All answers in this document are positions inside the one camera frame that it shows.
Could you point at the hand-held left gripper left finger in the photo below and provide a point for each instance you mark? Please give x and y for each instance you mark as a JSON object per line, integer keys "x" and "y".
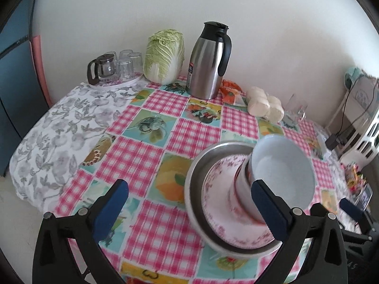
{"x": 111, "y": 210}

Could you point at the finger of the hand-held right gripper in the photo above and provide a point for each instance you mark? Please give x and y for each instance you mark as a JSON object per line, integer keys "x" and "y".
{"x": 351, "y": 208}

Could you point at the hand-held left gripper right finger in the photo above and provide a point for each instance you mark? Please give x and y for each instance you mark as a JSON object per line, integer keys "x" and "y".
{"x": 271, "y": 213}

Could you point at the pale blue bowl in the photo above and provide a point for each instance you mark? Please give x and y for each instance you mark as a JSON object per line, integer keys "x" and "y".
{"x": 281, "y": 171}

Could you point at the red rimmed strawberry bowl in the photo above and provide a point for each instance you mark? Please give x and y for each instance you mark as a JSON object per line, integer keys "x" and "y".
{"x": 233, "y": 188}

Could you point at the floral print plate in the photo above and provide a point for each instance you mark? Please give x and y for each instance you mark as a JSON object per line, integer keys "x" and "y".
{"x": 216, "y": 195}

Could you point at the steel round basin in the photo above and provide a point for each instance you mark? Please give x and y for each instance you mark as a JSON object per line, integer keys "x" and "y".
{"x": 195, "y": 189}

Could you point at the black phone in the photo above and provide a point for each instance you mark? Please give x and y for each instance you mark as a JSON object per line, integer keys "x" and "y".
{"x": 364, "y": 196}

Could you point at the colourful snack packets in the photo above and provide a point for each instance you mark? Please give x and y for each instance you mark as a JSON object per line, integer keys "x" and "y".
{"x": 353, "y": 177}

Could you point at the white plastic basket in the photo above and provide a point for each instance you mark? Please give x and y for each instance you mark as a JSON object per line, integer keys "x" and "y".
{"x": 364, "y": 142}

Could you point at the white power strip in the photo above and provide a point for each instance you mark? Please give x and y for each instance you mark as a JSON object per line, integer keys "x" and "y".
{"x": 322, "y": 146}

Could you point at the black charger adapter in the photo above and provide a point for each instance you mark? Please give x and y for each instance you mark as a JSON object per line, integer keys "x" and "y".
{"x": 332, "y": 142}

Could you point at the checkered fruit print tablecloth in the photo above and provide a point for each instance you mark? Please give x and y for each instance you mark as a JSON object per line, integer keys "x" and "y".
{"x": 154, "y": 153}

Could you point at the grey floral tablecloth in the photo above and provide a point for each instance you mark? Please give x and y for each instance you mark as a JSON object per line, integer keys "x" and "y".
{"x": 59, "y": 136}

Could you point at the glass mug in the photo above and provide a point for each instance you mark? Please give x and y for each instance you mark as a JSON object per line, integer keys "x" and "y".
{"x": 294, "y": 109}

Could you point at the bag of steamed buns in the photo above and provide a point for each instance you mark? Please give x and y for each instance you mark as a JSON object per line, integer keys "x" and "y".
{"x": 263, "y": 105}

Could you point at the pale printed cushion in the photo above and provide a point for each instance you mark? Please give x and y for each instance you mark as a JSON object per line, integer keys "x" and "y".
{"x": 365, "y": 94}

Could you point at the clear plastic packet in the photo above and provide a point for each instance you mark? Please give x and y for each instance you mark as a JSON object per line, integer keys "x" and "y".
{"x": 240, "y": 100}

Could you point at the orange snack packet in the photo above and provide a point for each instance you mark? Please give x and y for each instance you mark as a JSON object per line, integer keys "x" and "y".
{"x": 229, "y": 90}

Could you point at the white round tray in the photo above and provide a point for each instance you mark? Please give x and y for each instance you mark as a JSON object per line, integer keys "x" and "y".
{"x": 130, "y": 81}

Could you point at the clear drinking glass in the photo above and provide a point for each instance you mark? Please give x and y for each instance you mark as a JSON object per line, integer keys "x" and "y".
{"x": 125, "y": 69}
{"x": 111, "y": 53}
{"x": 125, "y": 53}
{"x": 136, "y": 62}

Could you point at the dark blue refrigerator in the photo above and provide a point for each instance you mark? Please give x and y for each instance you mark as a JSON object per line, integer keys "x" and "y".
{"x": 14, "y": 94}

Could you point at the pink board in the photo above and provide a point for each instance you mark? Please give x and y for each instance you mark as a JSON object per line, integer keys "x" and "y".
{"x": 40, "y": 68}

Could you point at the napa cabbage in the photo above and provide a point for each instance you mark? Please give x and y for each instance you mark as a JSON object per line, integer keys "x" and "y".
{"x": 162, "y": 56}

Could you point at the stainless steel thermos jug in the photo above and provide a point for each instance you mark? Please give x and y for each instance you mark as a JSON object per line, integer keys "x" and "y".
{"x": 204, "y": 62}

